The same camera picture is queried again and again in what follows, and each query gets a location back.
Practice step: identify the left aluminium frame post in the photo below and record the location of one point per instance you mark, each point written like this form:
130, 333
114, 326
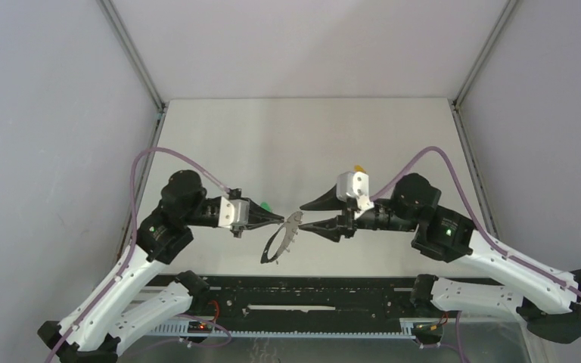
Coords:
121, 32

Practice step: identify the right aluminium frame post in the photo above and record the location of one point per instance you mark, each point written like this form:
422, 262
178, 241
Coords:
486, 50

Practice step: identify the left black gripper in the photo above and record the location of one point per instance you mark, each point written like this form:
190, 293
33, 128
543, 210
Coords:
257, 214

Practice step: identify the aluminium frame post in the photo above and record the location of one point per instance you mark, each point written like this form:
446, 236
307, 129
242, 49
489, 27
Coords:
121, 32
486, 50

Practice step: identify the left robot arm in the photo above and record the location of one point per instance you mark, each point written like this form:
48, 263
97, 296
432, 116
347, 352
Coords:
103, 327

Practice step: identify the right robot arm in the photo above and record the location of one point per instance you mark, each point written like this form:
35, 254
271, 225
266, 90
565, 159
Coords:
546, 299

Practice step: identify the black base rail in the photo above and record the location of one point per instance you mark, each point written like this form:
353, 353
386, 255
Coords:
309, 304

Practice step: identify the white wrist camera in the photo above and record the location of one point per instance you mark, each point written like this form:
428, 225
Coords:
233, 214
352, 188

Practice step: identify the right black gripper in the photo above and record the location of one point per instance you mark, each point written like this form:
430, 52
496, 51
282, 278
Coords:
333, 228

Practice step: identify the white cable duct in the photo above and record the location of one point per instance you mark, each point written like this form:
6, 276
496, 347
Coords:
184, 329

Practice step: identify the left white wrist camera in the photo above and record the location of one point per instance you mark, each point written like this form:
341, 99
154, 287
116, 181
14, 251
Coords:
233, 214

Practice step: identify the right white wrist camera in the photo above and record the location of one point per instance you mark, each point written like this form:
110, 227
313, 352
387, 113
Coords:
352, 188

